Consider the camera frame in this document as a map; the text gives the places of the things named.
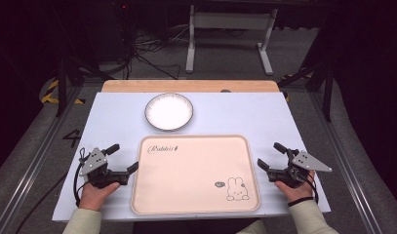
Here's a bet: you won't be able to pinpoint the person's right hand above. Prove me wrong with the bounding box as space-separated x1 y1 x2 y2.
274 171 316 205

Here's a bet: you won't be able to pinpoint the black wristband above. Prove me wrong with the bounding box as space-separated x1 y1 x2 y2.
287 196 315 209

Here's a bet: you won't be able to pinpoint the white metal stand frame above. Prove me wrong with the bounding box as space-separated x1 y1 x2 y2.
184 4 279 77

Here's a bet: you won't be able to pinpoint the black tripod stand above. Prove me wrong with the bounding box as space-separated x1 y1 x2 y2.
54 0 116 118
278 55 335 124

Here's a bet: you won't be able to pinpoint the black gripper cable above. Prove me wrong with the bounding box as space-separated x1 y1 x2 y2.
72 147 91 208
301 174 320 205

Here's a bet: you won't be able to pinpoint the white round plate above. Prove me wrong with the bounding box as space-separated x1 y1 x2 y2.
143 92 195 133

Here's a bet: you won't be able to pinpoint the person's left hand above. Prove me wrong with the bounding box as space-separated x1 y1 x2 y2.
78 181 121 212

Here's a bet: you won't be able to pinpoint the white table cover sheet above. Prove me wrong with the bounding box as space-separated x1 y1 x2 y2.
52 91 332 222

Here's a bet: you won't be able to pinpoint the black floor cables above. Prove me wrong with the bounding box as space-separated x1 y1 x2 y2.
126 25 191 81

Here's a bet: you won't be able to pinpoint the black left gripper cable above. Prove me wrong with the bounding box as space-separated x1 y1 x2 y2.
72 147 91 208

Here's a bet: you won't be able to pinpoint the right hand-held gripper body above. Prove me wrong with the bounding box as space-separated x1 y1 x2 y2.
266 149 334 190

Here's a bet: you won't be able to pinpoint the aluminium floor rail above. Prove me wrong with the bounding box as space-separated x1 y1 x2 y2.
307 91 387 234
0 85 87 234

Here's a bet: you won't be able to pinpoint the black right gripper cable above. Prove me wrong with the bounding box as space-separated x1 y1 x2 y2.
301 174 320 205

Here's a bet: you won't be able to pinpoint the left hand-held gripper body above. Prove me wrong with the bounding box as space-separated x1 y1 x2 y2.
78 147 130 190

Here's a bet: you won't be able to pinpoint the pink rabbit print tray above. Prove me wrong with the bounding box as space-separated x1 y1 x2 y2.
130 134 261 215

